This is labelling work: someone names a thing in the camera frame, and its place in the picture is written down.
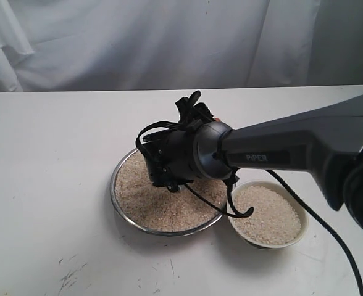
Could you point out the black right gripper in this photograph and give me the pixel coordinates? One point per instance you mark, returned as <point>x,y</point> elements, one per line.
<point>167,146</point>

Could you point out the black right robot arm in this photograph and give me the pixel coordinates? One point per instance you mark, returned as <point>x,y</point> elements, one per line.
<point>325,142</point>

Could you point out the steel plate with rice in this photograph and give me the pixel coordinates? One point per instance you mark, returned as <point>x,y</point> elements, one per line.
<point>155,210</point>

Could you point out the white ceramic bowl with rice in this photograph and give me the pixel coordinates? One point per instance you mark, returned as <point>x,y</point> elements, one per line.
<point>277,221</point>

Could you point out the white backdrop curtain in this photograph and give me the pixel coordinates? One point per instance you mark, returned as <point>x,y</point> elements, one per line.
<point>131,45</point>

